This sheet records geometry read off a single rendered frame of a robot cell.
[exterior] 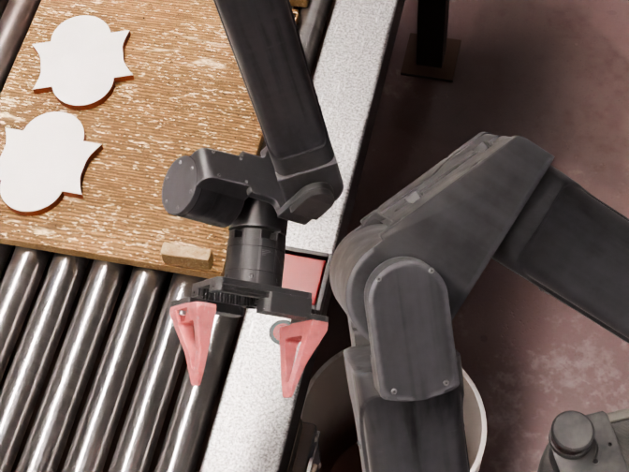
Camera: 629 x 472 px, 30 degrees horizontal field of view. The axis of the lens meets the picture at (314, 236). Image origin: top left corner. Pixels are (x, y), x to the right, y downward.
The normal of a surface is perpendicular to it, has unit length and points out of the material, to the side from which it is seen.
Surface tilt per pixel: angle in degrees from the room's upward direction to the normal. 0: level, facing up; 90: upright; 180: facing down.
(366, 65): 0
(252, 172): 43
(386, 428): 48
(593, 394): 0
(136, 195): 0
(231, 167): 39
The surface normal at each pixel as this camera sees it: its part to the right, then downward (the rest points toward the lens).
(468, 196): 0.10, 0.11
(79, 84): -0.05, -0.51
